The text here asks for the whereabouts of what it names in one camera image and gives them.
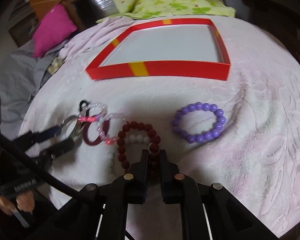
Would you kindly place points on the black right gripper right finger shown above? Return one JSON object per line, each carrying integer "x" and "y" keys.
{"x": 177, "y": 188}

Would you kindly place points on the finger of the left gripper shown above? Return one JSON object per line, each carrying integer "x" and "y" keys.
{"x": 48, "y": 155}
{"x": 31, "y": 138}

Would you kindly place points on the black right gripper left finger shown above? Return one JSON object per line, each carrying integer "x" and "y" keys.
{"x": 128, "y": 189}

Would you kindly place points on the person's left hand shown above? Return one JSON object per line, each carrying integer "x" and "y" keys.
{"x": 25, "y": 202}

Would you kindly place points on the grey bed sheet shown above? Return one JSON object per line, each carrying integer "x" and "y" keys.
{"x": 21, "y": 77}

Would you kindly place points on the black hair clip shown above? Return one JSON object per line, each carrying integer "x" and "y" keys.
{"x": 82, "y": 104}

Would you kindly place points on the pale pink towel blanket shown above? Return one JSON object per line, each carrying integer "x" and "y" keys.
{"x": 257, "y": 156}

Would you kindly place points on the magenta pillow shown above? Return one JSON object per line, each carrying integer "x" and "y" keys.
{"x": 55, "y": 27}

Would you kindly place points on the red box lid tray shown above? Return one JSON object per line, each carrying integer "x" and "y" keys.
{"x": 183, "y": 47}

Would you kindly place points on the wooden bedside furniture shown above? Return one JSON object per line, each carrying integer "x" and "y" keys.
{"x": 27, "y": 14}

